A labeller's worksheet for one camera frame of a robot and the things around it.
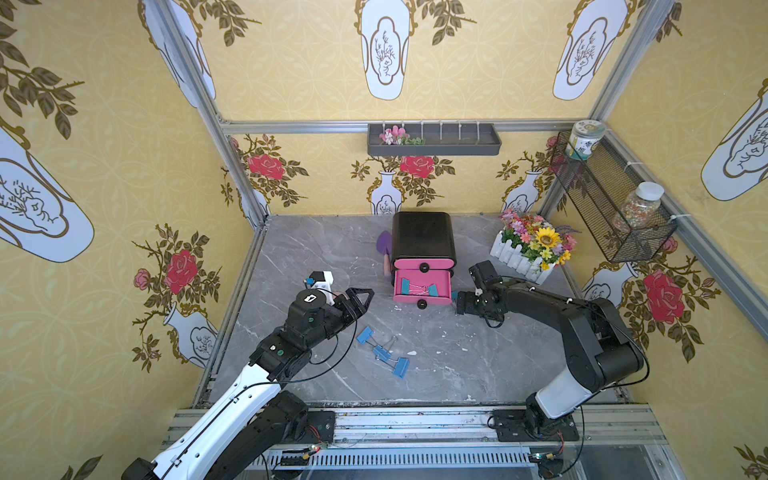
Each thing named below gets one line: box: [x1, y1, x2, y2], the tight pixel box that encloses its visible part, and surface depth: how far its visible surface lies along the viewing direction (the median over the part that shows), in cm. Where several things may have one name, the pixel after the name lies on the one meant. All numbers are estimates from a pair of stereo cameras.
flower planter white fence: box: [490, 209, 578, 285], surface depth 96 cm
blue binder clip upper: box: [356, 326, 375, 345], surface depth 91 cm
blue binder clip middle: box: [373, 345, 392, 362], surface depth 87 cm
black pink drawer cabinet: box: [391, 211, 457, 309], surface depth 93 cm
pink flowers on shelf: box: [379, 125, 425, 146], surface depth 89 cm
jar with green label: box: [566, 119, 607, 161], surface depth 87 cm
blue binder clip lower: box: [393, 357, 410, 379], surface depth 84 cm
